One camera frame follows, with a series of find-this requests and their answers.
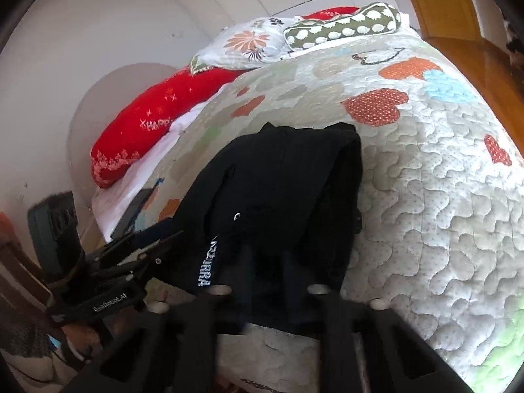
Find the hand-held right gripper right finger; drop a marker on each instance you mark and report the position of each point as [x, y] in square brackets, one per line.
[327, 315]

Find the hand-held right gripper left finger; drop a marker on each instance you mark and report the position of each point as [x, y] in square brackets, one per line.
[221, 311]

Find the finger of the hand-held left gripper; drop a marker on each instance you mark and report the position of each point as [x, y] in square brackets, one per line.
[155, 260]
[135, 243]

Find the black pants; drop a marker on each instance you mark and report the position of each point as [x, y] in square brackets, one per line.
[278, 180]

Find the person's left hand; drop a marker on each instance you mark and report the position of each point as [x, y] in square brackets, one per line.
[82, 337]

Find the white bed sheet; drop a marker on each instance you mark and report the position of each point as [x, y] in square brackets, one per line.
[123, 196]

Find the brown wooden chair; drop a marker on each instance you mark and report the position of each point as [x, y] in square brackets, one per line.
[16, 262]

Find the red printed pillow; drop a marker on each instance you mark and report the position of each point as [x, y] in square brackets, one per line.
[139, 131]

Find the heart patterned quilt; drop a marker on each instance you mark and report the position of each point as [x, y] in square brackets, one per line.
[430, 213]

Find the red long pillow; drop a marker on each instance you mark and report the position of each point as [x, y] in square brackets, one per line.
[102, 98]

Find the floral white pillow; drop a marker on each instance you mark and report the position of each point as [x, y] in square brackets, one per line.
[245, 43]

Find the green polka dot pillow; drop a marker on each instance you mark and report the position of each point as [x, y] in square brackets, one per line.
[344, 26]

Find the wooden door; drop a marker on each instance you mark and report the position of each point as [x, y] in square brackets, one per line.
[442, 0]

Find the cluttered shelf rack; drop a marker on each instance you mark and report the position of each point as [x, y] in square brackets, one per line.
[516, 37]

